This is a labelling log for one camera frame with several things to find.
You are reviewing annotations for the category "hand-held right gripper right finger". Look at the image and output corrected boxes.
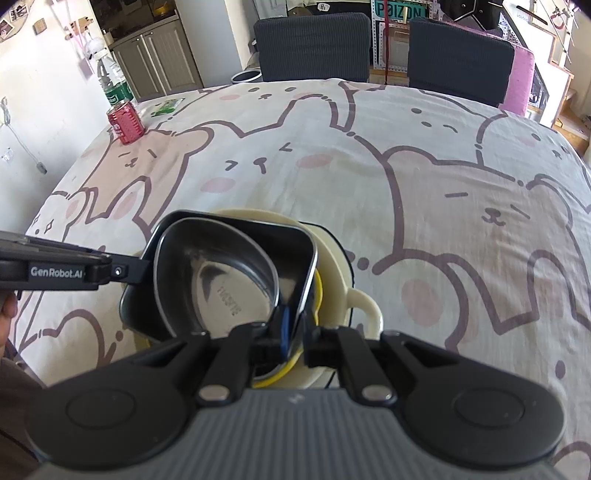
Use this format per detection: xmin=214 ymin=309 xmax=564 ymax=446
xmin=306 ymin=325 xmax=468 ymax=405

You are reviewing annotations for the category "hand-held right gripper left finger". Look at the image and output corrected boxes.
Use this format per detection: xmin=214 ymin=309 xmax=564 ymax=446
xmin=119 ymin=309 xmax=292 ymax=408

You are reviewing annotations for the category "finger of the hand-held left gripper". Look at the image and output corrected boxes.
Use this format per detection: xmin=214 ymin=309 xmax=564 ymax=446
xmin=110 ymin=256 xmax=149 ymax=284

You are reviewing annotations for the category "floral yellow-rimmed ceramic bowl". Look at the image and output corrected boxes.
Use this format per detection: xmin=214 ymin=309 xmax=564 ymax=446
xmin=137 ymin=265 xmax=325 ymax=387

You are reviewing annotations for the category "oval steel bowl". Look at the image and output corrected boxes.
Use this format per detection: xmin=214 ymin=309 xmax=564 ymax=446
xmin=153 ymin=219 xmax=280 ymax=340

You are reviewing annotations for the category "white square plate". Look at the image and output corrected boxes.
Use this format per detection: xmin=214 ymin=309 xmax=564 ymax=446
xmin=318 ymin=248 xmax=359 ymax=389

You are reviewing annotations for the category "cream ceramic bowl with handles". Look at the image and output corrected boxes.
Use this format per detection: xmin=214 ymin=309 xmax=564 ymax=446
xmin=133 ymin=208 xmax=384 ymax=391

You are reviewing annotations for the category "person's left hand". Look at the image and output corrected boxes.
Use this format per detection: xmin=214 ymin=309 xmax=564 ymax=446
xmin=0 ymin=292 xmax=20 ymax=345

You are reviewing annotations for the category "red drink can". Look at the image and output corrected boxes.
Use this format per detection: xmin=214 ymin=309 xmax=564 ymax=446
xmin=107 ymin=102 xmax=144 ymax=147

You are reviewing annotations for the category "person's brown clothing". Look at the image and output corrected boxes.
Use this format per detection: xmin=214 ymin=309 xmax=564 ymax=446
xmin=0 ymin=354 xmax=49 ymax=478

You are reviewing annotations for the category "green packet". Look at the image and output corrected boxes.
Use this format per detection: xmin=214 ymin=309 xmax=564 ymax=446
xmin=149 ymin=98 xmax=182 ymax=117

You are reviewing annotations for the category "printed bear tablecloth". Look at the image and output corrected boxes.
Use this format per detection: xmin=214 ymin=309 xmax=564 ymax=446
xmin=9 ymin=78 xmax=591 ymax=480

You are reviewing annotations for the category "clear plastic water bottle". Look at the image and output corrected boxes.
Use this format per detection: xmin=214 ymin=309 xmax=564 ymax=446
xmin=94 ymin=50 xmax=135 ymax=110

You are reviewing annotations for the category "grey kitchen cabinet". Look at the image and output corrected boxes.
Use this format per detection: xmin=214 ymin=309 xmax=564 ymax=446
xmin=110 ymin=15 xmax=205 ymax=101

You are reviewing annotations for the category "dark grey dining chair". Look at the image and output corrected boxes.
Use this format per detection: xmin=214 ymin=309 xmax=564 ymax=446
xmin=407 ymin=17 xmax=516 ymax=108
xmin=253 ymin=12 xmax=372 ymax=84

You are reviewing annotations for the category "white rack with teal sign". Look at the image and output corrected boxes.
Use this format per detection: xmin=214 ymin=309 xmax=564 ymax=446
xmin=368 ymin=0 xmax=438 ymax=72

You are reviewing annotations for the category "pink board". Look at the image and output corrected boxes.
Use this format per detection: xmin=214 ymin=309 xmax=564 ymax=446
xmin=462 ymin=25 xmax=536 ymax=116

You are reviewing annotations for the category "black jacket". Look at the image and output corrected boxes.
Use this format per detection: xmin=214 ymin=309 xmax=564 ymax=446
xmin=438 ymin=0 xmax=502 ymax=28

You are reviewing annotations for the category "white side cabinet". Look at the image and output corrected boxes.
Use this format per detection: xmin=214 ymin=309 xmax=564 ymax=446
xmin=526 ymin=0 xmax=583 ymax=127

